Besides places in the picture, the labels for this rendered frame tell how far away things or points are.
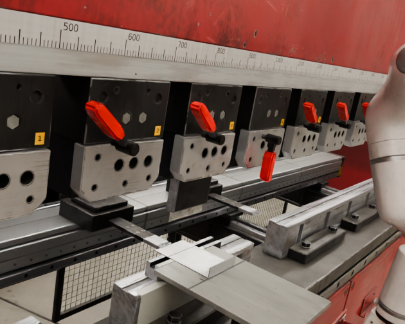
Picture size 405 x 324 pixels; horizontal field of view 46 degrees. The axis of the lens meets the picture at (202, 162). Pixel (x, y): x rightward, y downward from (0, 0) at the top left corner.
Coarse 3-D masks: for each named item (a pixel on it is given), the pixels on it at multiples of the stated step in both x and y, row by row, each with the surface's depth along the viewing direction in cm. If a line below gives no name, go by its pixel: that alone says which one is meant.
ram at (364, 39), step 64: (0, 0) 46; (64, 0) 52; (128, 0) 59; (192, 0) 68; (256, 0) 81; (320, 0) 100; (384, 0) 131; (0, 64) 48; (64, 64) 54; (128, 64) 62; (192, 64) 72; (384, 64) 147
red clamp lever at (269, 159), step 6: (264, 138) 95; (270, 138) 94; (276, 138) 93; (270, 144) 94; (276, 144) 93; (270, 150) 94; (264, 156) 95; (270, 156) 94; (264, 162) 95; (270, 162) 94; (264, 168) 95; (270, 168) 95; (264, 174) 95; (270, 174) 95; (264, 180) 96; (270, 180) 96
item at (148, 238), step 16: (64, 208) 102; (80, 208) 99; (96, 208) 98; (112, 208) 102; (128, 208) 104; (80, 224) 99; (96, 224) 98; (112, 224) 99; (128, 224) 100; (144, 240) 94; (160, 240) 95
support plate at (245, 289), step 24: (168, 264) 86; (240, 264) 91; (192, 288) 80; (216, 288) 81; (240, 288) 82; (264, 288) 84; (288, 288) 85; (240, 312) 75; (264, 312) 76; (288, 312) 77; (312, 312) 78
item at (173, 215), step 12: (204, 180) 90; (168, 192) 85; (180, 192) 84; (192, 192) 88; (204, 192) 91; (168, 204) 85; (180, 204) 86; (192, 204) 89; (168, 216) 86; (180, 216) 88
